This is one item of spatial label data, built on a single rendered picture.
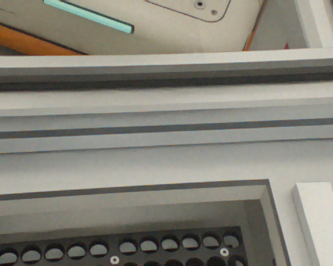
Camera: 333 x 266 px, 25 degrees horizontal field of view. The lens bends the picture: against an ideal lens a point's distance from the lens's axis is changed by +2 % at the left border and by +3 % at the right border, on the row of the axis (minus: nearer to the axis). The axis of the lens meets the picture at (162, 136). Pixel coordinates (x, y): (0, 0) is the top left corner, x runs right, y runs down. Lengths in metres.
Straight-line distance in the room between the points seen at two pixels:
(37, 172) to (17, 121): 0.04
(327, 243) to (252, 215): 0.13
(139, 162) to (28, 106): 0.08
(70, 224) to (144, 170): 0.12
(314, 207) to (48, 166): 0.17
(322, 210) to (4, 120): 0.20
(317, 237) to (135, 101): 0.14
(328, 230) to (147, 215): 0.17
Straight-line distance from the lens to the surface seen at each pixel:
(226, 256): 0.51
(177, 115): 0.46
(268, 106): 0.47
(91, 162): 0.48
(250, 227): 0.59
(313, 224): 0.47
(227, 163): 0.49
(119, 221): 0.58
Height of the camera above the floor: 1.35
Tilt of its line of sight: 55 degrees down
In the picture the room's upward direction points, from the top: 11 degrees clockwise
